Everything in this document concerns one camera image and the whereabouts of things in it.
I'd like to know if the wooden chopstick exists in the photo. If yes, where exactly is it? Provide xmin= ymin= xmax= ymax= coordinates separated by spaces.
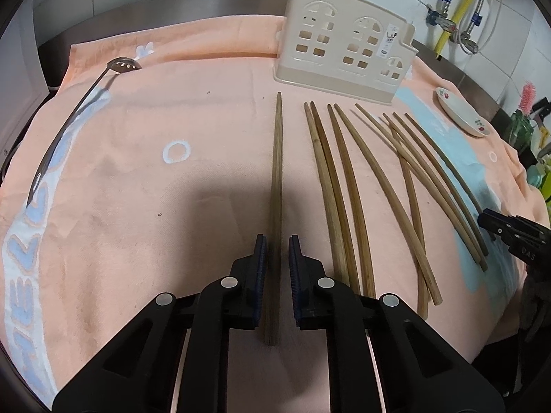
xmin=264 ymin=92 xmax=283 ymax=346
xmin=404 ymin=113 xmax=483 ymax=213
xmin=333 ymin=103 xmax=444 ymax=305
xmin=393 ymin=113 xmax=489 ymax=256
xmin=380 ymin=113 xmax=431 ymax=320
xmin=309 ymin=102 xmax=361 ymax=294
xmin=383 ymin=114 xmax=488 ymax=271
xmin=355 ymin=103 xmax=463 ymax=240
xmin=327 ymin=105 xmax=376 ymax=298
xmin=303 ymin=103 xmax=349 ymax=284

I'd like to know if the green glass bottle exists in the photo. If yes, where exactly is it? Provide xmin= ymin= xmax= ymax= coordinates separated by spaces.
xmin=504 ymin=109 xmax=537 ymax=152

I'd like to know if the white floral ceramic dish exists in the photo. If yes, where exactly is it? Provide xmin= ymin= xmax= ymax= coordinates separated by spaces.
xmin=435 ymin=88 xmax=490 ymax=138

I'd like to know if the pink bottle brush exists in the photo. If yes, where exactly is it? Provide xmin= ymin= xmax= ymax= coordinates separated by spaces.
xmin=518 ymin=82 xmax=536 ymax=116

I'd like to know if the peach printed towel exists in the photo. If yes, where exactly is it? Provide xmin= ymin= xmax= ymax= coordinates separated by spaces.
xmin=1 ymin=16 xmax=548 ymax=405

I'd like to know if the metal water valve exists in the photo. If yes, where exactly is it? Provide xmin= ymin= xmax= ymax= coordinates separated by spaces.
xmin=426 ymin=5 xmax=457 ymax=34

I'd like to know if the beige plastic utensil holder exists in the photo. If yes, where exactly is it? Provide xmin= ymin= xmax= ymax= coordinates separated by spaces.
xmin=274 ymin=0 xmax=417 ymax=105

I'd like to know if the metal slotted spoon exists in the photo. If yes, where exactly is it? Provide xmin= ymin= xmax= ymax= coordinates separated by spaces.
xmin=25 ymin=56 xmax=143 ymax=208

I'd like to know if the white microwave oven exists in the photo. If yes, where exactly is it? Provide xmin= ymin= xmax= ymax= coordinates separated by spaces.
xmin=0 ymin=0 xmax=49 ymax=165

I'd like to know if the braided metal hose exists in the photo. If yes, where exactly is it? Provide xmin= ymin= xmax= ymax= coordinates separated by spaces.
xmin=457 ymin=0 xmax=505 ymax=55

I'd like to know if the yellow gas hose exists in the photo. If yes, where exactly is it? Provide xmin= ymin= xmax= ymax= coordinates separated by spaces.
xmin=433 ymin=0 xmax=502 ymax=55

